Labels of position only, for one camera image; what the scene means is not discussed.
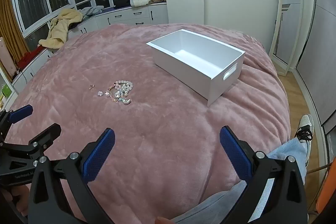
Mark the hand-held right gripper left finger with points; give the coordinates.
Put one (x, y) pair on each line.
(99, 157)

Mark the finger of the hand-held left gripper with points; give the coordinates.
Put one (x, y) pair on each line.
(21, 113)
(44, 136)

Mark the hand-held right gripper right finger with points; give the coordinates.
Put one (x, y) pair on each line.
(235, 154)

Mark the white storage box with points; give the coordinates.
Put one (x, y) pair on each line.
(189, 74)

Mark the person's left hand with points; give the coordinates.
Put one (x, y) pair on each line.
(19, 196)

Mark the person's right hand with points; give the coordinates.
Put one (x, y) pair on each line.
(164, 220)

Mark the green box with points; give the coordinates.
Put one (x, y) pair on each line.
(6, 91)

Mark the person's blue jeans leg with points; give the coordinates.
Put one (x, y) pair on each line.
(286, 155)

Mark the red cloth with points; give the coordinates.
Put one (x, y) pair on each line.
(29, 57)

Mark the pink board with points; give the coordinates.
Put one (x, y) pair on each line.
(5, 58)

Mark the silver moon charm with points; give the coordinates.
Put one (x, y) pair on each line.
(126, 101)

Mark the pink plush blanket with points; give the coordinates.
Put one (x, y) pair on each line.
(157, 121)

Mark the white and black shoe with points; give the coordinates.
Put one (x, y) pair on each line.
(305, 129)

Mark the mustard curtain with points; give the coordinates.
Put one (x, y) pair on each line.
(10, 24)

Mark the yellow towel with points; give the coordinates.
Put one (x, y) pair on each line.
(61, 26)

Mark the orange object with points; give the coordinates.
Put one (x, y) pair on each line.
(326, 201)

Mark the grey clothes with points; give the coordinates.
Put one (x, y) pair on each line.
(90, 11)

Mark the grey wardrobe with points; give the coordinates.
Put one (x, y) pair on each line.
(323, 56)

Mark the white window seat cabinets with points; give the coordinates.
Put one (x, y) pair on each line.
(126, 15)

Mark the white standing mirror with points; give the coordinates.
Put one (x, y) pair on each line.
(287, 16)

